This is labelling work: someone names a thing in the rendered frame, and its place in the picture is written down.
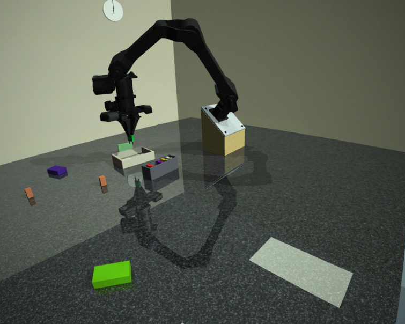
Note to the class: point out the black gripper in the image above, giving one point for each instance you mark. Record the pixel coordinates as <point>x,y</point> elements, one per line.
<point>126,107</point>

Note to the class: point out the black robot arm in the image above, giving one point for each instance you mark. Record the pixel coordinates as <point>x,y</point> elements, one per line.
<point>186,31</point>

